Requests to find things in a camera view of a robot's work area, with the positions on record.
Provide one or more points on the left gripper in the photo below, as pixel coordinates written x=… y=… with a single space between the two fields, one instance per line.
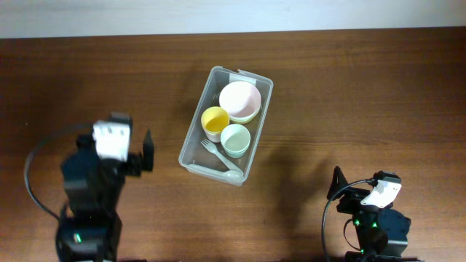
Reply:
x=135 y=159

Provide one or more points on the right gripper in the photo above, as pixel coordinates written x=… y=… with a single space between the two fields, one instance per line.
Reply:
x=354 y=197

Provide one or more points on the grey plastic fork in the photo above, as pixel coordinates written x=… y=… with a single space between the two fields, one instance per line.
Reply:
x=211 y=147

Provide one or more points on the pink plastic cup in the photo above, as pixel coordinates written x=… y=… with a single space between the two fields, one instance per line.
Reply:
x=215 y=137

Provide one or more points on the yellow plastic cup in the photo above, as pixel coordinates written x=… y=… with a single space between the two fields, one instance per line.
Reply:
x=214 y=119

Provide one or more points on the grey plastic spoon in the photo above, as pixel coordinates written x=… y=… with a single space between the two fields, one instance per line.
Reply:
x=230 y=174

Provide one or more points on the cream plastic cup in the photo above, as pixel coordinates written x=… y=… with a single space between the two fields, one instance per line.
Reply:
x=235 y=136

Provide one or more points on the yellow plastic bowl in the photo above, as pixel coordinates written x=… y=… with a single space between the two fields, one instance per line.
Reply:
x=241 y=120

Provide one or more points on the pink plastic bowl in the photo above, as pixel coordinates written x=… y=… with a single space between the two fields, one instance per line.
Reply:
x=240 y=99

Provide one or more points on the green plastic cup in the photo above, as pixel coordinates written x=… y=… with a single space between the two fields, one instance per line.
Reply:
x=235 y=153

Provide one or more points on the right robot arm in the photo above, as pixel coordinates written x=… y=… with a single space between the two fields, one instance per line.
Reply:
x=381 y=230

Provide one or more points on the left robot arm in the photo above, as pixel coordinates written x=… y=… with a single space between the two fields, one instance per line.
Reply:
x=89 y=227

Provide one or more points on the clear plastic storage container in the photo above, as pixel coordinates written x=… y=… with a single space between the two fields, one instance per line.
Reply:
x=193 y=152

